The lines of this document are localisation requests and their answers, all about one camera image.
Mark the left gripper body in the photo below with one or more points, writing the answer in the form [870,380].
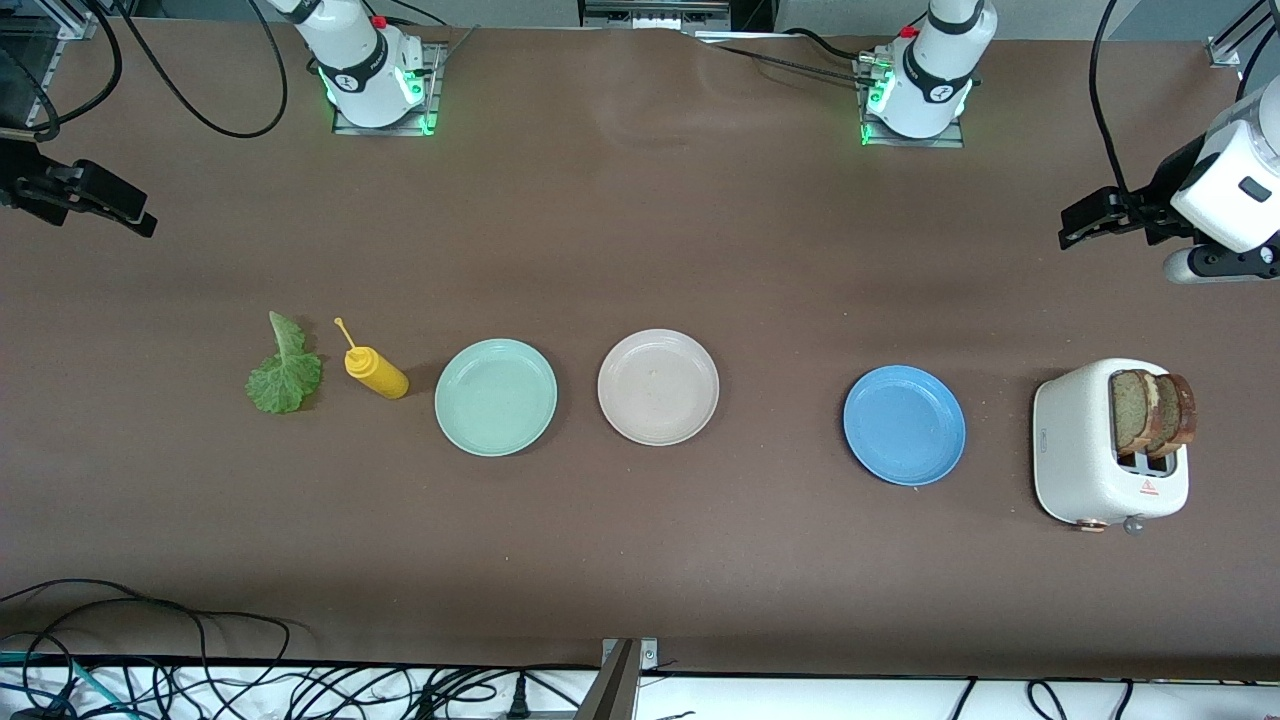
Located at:
[1163,197]

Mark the brown bread slice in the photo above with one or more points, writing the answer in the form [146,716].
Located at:
[1183,410]
[1130,410]

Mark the green lettuce leaf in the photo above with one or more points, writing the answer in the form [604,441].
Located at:
[285,385]

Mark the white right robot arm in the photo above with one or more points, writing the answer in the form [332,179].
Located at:
[360,70]

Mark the blue plate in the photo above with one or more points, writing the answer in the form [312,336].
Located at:
[905,425]

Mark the mint green plate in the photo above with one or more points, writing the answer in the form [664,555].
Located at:
[495,398]

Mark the beige plate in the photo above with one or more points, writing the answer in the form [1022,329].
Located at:
[658,388]

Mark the white toaster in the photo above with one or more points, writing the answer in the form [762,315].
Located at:
[1075,450]

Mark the yellow mustard squeeze bottle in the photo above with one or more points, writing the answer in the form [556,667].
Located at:
[378,372]

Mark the thin metal rod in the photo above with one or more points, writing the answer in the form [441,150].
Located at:
[455,48]

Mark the black power plug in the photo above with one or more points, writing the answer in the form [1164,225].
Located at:
[518,698]

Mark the aluminium extrusion bar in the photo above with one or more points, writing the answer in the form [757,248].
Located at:
[612,690]

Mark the aluminium frame rail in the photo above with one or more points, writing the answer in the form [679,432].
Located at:
[70,20]
[1225,52]

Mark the metal frame bracket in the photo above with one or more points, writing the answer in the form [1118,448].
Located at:
[655,15]

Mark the small metal bracket plate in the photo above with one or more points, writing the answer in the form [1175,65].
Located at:
[648,655]

